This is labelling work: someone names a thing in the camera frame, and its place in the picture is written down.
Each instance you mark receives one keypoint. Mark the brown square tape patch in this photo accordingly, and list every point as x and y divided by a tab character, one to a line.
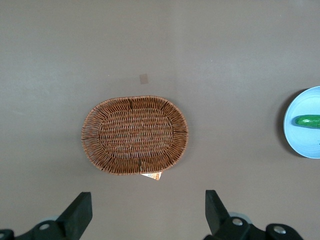
144	79

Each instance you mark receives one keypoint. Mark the light blue round plate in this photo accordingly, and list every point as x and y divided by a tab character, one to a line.
300	145

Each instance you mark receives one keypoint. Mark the brown oval wicker basket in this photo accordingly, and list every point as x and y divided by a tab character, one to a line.
135	135

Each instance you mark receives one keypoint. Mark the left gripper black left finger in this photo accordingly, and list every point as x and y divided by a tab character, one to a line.
75	215

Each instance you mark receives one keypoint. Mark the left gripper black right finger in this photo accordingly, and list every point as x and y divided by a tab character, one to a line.
217	215

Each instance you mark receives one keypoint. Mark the green cucumber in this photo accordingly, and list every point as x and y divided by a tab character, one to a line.
308	121

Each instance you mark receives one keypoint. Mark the orange white basket tag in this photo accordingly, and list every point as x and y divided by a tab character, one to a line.
153	176

